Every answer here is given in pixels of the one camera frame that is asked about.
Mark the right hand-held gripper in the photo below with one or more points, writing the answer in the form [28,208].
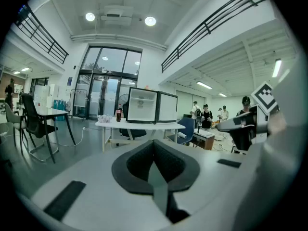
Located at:
[263,97]

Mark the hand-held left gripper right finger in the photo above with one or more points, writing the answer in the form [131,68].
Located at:
[204,174]

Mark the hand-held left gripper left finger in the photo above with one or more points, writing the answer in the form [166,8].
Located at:
[96,189]

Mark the cola bottle red cap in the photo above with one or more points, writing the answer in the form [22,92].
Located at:
[119,114]

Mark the black mini fridge door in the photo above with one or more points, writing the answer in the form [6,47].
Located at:
[149,105]

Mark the wooden side cabinet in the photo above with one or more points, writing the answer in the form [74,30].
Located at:
[207,141]

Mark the blue chair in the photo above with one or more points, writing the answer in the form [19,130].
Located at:
[186,129]

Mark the ceiling tube light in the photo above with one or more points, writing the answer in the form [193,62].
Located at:
[25,69]
[276,67]
[204,85]

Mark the black high-back office chair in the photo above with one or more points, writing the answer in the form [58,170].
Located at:
[134,132]

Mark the purple artificial flower bunch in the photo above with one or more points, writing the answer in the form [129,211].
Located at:
[104,119]

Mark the white folding table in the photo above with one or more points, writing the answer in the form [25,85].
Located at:
[144,126]

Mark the grey marble table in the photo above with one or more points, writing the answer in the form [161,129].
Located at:
[51,112]

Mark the blue wrapped bundle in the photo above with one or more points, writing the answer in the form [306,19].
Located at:
[59,104]

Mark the metal clothes rack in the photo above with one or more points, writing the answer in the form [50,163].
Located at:
[80,97]

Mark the black standing fan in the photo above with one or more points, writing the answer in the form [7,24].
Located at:
[123,99]

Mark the black chair with chrome base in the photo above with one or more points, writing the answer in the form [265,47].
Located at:
[32,119]

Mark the glass entrance doors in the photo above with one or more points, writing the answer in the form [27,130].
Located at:
[108,90]

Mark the black balcony railing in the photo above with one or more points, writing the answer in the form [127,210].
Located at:
[211,25]
[41,36]

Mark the white cabinets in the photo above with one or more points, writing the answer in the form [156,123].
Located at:
[43,95]

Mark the beige chair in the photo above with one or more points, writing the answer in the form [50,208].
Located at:
[10,115]

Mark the round ceiling light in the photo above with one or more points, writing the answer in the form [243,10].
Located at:
[90,16]
[150,21]

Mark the ceiling air conditioner unit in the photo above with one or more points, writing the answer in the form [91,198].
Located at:
[116,14]

